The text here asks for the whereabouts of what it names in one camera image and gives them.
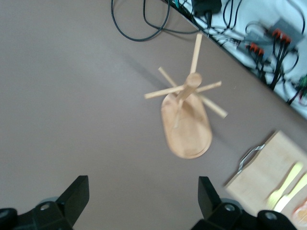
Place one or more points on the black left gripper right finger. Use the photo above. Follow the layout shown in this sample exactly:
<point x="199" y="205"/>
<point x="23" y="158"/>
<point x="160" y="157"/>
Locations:
<point x="208" y="203"/>

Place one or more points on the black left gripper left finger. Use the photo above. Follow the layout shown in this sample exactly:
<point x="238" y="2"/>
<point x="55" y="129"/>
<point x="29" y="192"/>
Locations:
<point x="72" y="203"/>

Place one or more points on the bamboo cutting board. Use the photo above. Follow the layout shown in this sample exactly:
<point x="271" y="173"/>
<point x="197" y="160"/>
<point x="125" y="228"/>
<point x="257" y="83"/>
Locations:
<point x="263" y="172"/>

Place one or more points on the wooden mug tree stand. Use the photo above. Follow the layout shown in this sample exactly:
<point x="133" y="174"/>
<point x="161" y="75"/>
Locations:
<point x="189" y="139"/>

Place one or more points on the yellow plastic fork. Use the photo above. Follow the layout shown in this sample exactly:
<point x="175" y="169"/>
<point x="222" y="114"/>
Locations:
<point x="291" y="175"/>

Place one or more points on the yellow plastic knife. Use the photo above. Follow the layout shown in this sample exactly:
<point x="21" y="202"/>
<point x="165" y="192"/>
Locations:
<point x="299" y="189"/>

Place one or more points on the toy orange slice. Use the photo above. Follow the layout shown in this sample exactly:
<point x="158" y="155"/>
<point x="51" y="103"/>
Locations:
<point x="301" y="213"/>

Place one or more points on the brown table cover sheet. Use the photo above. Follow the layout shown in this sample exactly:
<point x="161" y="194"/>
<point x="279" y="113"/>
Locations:
<point x="72" y="95"/>

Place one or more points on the green circuit board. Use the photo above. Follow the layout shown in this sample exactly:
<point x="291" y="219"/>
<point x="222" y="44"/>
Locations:
<point x="304" y="81"/>

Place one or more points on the small grey power box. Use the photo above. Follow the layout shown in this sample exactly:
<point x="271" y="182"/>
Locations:
<point x="256" y="38"/>

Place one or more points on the large grey power box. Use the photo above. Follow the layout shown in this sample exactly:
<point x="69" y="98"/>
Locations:
<point x="287" y="28"/>

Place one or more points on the black power adapter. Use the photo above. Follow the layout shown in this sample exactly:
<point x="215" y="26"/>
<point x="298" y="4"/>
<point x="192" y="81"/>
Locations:
<point x="206" y="6"/>

